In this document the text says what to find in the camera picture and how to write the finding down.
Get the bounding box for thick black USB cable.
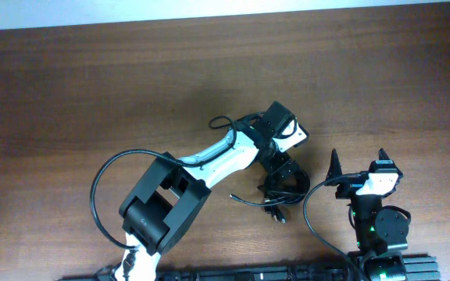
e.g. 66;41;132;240
256;165;311;225

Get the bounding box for thin black USB cable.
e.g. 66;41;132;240
229;187;305;208

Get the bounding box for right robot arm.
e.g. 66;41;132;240
326;148;412;280

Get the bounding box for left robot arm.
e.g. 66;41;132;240
112;116;309;280

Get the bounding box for right camera cable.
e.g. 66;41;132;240
302;173;366;281

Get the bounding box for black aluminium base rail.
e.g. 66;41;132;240
56;255;441;281

